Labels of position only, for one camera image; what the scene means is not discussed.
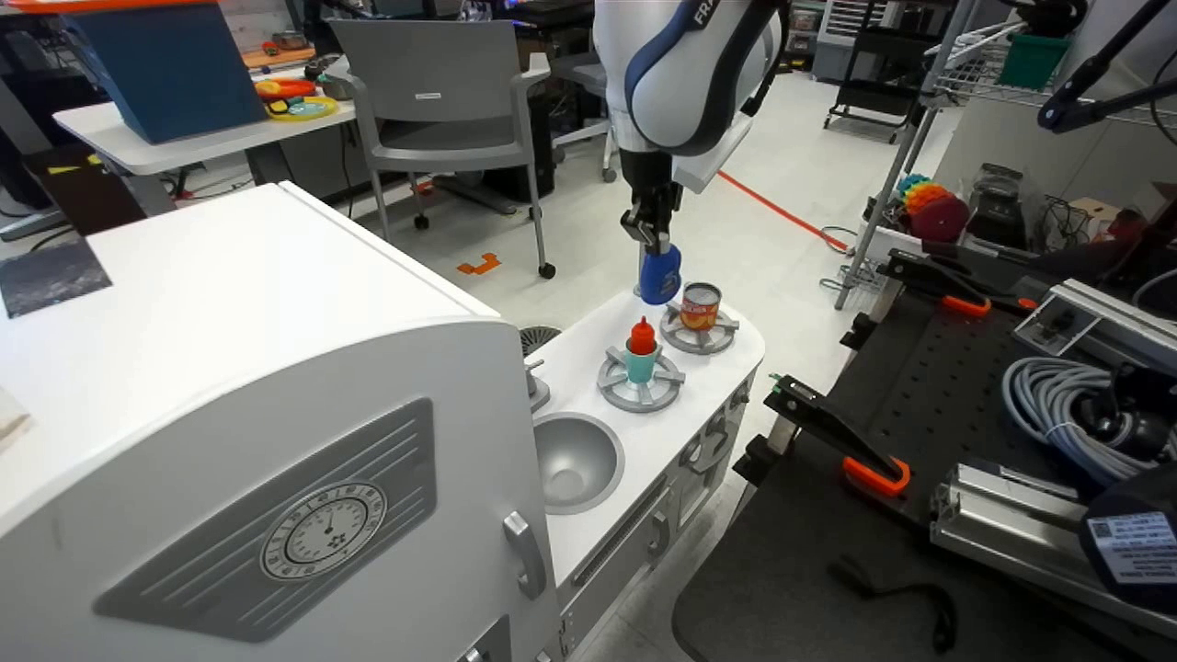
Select green box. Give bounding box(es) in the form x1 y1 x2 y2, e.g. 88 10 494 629
998 31 1072 92

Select grey toy burner grate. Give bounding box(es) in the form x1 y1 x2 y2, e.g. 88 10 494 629
597 345 686 417
659 298 744 362

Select metal tripod stand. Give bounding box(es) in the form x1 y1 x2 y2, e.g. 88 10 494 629
830 0 1026 312

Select long black orange clamp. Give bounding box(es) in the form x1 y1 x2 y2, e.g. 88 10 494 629
731 371 920 504

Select orange floor cable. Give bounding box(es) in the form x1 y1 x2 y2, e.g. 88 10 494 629
712 166 853 257

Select grey office chair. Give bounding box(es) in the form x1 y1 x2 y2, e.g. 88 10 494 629
324 15 562 282

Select white toy kitchen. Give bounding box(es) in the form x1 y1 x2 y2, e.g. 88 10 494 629
0 179 767 662

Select short black orange clamp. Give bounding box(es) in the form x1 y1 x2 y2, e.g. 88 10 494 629
875 249 1043 326

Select black device with label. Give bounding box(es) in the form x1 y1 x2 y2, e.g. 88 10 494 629
1072 461 1177 608

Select black camera boom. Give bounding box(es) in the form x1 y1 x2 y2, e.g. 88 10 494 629
1033 0 1177 135

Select rainbow coloured toy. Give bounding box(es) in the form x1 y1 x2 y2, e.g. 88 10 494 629
888 173 975 257

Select blue box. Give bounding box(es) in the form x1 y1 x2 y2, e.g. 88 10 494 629
57 0 270 147

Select black wheeled cart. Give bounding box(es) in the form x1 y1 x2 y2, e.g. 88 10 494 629
819 0 975 147

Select grey toy sink bowl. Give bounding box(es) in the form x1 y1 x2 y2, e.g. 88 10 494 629
532 411 628 520

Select coiled grey cable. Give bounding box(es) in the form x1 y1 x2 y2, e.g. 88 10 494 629
998 352 1162 491

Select black hook tool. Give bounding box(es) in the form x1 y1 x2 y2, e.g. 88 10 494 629
827 554 964 659

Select white work table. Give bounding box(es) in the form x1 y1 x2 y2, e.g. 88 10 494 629
51 52 359 222

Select aluminium extrusion rail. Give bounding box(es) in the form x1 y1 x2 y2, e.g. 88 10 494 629
924 461 1177 643

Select orange and yellow toys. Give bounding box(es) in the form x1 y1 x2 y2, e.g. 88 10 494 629
251 73 340 125

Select teal bottle with red cap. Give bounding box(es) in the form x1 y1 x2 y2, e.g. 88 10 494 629
621 315 665 388

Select aluminium extrusion bar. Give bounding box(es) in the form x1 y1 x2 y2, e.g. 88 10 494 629
1010 277 1177 378

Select dark glass jar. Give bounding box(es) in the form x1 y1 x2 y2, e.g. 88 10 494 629
964 162 1033 249

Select blue bottle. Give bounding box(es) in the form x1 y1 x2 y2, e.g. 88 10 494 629
635 244 686 310

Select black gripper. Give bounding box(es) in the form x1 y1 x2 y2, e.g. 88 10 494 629
614 147 686 264

